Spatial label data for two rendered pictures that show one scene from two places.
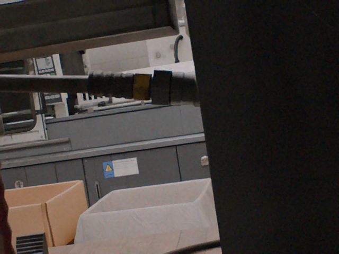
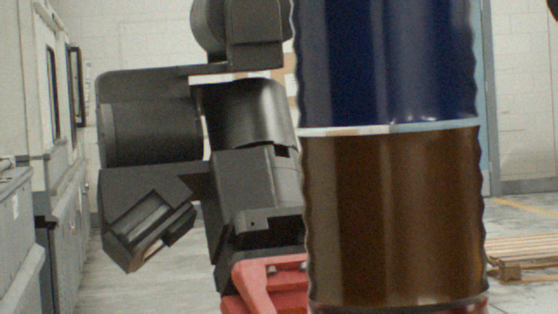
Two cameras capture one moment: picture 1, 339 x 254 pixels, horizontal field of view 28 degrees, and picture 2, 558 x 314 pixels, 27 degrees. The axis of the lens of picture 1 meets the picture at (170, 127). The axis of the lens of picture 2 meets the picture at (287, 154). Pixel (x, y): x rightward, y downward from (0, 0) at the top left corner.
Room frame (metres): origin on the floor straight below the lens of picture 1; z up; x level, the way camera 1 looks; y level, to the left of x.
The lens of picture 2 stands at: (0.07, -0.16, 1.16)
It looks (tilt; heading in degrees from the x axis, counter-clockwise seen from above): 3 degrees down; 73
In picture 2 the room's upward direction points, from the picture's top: 4 degrees counter-clockwise
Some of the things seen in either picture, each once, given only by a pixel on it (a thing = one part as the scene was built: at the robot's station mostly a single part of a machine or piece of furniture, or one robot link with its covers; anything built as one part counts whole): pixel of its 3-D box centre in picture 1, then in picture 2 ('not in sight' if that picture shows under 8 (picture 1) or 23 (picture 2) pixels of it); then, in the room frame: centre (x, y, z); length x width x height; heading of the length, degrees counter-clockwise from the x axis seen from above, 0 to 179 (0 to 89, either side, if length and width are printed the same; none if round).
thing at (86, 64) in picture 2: not in sight; (76, 90); (1.01, 7.72, 1.27); 0.23 x 0.18 x 0.38; 171
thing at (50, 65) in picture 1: (52, 78); not in sight; (4.97, 0.81, 1.27); 0.23 x 0.18 x 0.38; 171
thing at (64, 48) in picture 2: not in sight; (74, 98); (0.94, 7.23, 1.21); 0.86 x 0.10 x 0.79; 81
